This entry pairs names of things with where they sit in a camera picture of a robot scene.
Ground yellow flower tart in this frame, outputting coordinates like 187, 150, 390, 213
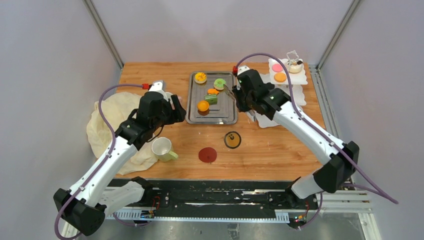
194, 72, 207, 84

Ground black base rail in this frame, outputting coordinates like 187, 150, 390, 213
89, 177, 335, 229

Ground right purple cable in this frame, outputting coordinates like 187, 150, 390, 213
231, 52, 399, 229

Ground green handled white mug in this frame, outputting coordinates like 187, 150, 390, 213
151, 137, 179, 162

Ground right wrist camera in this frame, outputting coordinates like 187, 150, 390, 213
236, 65, 251, 81

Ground orange biscuit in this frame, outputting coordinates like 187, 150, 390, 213
273, 72, 287, 83

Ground yellow face coaster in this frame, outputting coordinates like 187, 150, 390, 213
223, 131, 242, 149

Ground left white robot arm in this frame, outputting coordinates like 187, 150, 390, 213
53, 90, 186, 240

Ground cream cloth bag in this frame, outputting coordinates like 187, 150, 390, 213
86, 92, 158, 175

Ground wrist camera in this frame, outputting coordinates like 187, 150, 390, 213
236, 65, 251, 81
148, 80, 167, 99

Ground steel baking tray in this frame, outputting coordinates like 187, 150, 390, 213
186, 71, 238, 125

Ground white three-tier dessert stand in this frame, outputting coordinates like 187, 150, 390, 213
260, 50, 308, 108

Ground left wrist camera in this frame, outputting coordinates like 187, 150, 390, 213
148, 80, 167, 99

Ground orange star cookie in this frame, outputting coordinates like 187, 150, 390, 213
207, 88, 220, 95

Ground orange macaron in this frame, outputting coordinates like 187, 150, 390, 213
197, 100, 210, 112

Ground metal serving tongs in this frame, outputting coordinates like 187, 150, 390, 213
223, 84, 237, 103

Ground white chocolate donut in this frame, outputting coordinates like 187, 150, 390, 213
287, 60, 304, 74

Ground pink macaron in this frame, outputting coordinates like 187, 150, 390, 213
271, 63, 284, 73

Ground green frosted donut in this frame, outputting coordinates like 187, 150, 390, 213
213, 78, 227, 91

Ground purple cable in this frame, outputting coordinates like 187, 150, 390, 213
231, 52, 399, 229
54, 83, 151, 240

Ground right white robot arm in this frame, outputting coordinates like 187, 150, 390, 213
232, 65, 359, 209

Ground green layered cake roll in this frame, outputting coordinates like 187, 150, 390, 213
204, 94, 218, 105

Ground red apple coaster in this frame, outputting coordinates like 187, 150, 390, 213
198, 147, 218, 163

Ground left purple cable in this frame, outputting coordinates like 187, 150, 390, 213
54, 83, 151, 240

